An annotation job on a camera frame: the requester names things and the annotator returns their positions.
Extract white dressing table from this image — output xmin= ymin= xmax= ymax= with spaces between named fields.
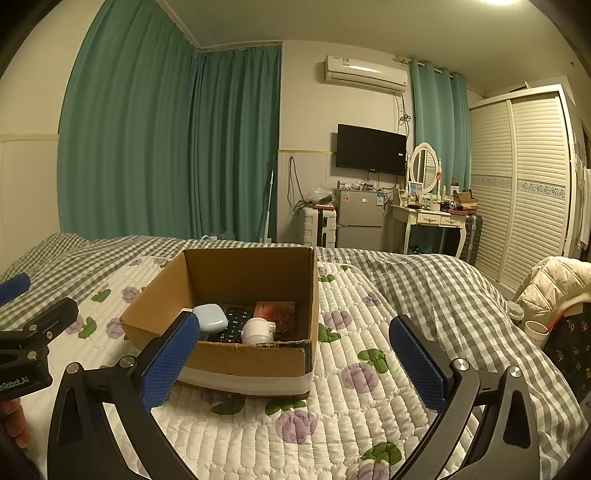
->
xmin=385 ymin=200 xmax=467 ymax=259

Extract dark patterned bag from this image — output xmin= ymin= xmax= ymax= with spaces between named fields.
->
xmin=542 ymin=295 xmax=591 ymax=409

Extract wall cables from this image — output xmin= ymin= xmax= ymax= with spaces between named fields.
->
xmin=287 ymin=156 xmax=315 ymax=213

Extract pale blue rounded case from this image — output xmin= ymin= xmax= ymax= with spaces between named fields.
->
xmin=191 ymin=303 xmax=228 ymax=342

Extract cream puffer jacket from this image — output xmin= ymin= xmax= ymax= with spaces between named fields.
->
xmin=515 ymin=256 xmax=591 ymax=324

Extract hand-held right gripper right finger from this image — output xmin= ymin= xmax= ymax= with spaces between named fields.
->
xmin=389 ymin=315 xmax=541 ymax=480

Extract white air conditioner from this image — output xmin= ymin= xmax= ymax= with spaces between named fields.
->
xmin=323 ymin=54 xmax=409 ymax=97

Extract silver small fridge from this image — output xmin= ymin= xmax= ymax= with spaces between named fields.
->
xmin=336 ymin=187 xmax=386 ymax=250

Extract green curtain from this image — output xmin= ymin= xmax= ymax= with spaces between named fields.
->
xmin=191 ymin=44 xmax=282 ymax=243
xmin=56 ymin=0 xmax=204 ymax=241
xmin=410 ymin=58 xmax=471 ymax=188

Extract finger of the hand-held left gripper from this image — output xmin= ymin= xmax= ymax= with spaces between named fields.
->
xmin=0 ymin=273 xmax=32 ymax=305
xmin=0 ymin=296 xmax=79 ymax=352

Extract white louvred wardrobe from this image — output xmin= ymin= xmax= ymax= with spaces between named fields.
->
xmin=468 ymin=84 xmax=580 ymax=291

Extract hanging white cloth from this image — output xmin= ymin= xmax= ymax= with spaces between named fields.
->
xmin=573 ymin=152 xmax=591 ymax=250

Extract person's left hand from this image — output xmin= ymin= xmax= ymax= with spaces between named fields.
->
xmin=0 ymin=398 xmax=31 ymax=450

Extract black wall television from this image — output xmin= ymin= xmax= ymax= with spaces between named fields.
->
xmin=335 ymin=124 xmax=408 ymax=176

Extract white pole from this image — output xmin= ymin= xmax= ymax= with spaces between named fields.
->
xmin=262 ymin=154 xmax=276 ymax=243

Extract clear plastic bag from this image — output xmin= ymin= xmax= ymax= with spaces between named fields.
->
xmin=306 ymin=184 xmax=334 ymax=207

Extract dark suitcase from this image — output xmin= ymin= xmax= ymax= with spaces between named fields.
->
xmin=459 ymin=213 xmax=483 ymax=266

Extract white ribbed suitcase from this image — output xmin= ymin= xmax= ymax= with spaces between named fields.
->
xmin=302 ymin=207 xmax=339 ymax=247

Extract reddish box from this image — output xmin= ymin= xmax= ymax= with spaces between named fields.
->
xmin=253 ymin=301 xmax=296 ymax=333

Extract cardboard box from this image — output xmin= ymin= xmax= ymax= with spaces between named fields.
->
xmin=120 ymin=246 xmax=320 ymax=400

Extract white plastic bottle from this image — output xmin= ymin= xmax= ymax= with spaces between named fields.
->
xmin=241 ymin=318 xmax=277 ymax=346

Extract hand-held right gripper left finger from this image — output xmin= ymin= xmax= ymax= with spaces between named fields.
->
xmin=46 ymin=311 xmax=201 ymax=480

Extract white floral quilted mat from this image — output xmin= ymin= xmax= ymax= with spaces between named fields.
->
xmin=28 ymin=256 xmax=550 ymax=480

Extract white paper cup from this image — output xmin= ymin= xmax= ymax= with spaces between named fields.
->
xmin=524 ymin=320 xmax=551 ymax=348

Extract white oval vanity mirror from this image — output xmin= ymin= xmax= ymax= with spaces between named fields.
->
xmin=409 ymin=143 xmax=439 ymax=193

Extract black remote control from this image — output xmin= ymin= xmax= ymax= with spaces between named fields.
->
xmin=205 ymin=306 xmax=254 ymax=344

